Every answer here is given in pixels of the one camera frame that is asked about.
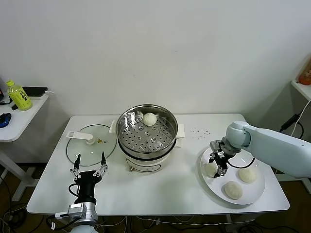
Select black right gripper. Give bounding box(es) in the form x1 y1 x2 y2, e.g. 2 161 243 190
208 143 231 180

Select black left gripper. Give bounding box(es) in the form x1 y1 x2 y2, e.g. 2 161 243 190
69 151 109 202

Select white steamed baozi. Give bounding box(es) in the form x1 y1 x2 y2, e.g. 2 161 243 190
237 167 258 184
205 163 219 178
223 181 243 200
142 112 157 127

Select stainless steel steamer basket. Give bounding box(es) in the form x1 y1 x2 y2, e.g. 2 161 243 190
109 104 186 156

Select white round plate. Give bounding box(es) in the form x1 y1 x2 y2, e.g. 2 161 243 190
200 144 266 206

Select glass pot lid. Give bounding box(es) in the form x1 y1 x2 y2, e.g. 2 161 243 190
66 124 117 167

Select scattered dark crumbs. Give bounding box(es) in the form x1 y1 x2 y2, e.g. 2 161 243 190
191 128 211 140

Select white electric cooker base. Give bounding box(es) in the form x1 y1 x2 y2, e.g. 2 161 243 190
118 138 182 173

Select white side table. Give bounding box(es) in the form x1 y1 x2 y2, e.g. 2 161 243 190
0 93 51 201

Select yellow green tea bottle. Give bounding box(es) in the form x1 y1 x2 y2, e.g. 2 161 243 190
6 80 33 112

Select blue computer mouse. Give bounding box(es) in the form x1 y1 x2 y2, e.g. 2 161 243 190
0 113 12 129

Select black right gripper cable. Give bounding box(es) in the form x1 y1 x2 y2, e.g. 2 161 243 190
227 156 256 168

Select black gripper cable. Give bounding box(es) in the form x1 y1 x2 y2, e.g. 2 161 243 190
69 183 82 197
227 156 256 168

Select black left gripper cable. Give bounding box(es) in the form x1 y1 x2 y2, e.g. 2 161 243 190
69 183 82 197

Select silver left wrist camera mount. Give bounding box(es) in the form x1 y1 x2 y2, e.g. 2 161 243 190
55 202 98 223

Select black power cable with plug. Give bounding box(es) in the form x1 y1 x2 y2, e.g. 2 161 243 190
280 113 304 136

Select white wall cable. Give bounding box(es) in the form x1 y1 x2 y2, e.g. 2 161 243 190
291 99 311 137

